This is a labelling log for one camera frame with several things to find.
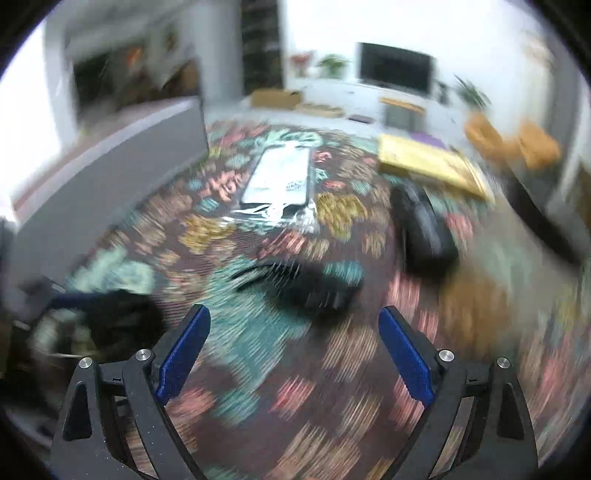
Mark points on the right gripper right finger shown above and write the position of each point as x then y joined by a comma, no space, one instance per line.
498,440

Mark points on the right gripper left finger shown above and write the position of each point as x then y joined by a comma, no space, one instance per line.
88,443

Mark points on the white plastic package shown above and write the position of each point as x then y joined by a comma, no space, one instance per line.
280,192

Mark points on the black soft bag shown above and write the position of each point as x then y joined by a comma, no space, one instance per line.
427,244

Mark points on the large white storage box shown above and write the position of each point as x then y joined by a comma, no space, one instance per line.
68,206

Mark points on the black fabric item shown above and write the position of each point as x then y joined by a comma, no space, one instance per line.
312,288

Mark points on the colourful patterned rug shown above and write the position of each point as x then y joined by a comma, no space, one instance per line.
257,301

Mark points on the orange lounge chair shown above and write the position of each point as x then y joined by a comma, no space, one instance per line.
532,145

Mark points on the purple round mat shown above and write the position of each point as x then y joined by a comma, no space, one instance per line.
428,139

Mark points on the small wooden top bench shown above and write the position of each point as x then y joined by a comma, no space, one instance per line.
403,115

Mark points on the white tv cabinet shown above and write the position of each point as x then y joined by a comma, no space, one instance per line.
443,121

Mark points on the small purple floor mat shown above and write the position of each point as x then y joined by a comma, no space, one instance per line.
362,119

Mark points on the green potted plant right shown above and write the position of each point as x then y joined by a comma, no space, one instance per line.
471,95

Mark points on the green potted plant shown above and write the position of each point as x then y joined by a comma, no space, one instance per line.
471,95
333,67

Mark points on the beige pet bed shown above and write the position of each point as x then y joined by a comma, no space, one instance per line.
320,110

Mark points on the brown cardboard box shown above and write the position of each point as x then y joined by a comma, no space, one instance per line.
273,98

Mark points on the black flat television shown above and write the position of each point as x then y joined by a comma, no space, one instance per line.
397,68

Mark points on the green potted plant left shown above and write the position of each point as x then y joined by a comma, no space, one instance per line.
333,67

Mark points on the dark glass bookcase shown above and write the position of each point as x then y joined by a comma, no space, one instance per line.
261,51

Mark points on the red flower vase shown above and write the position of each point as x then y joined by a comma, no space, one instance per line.
300,63

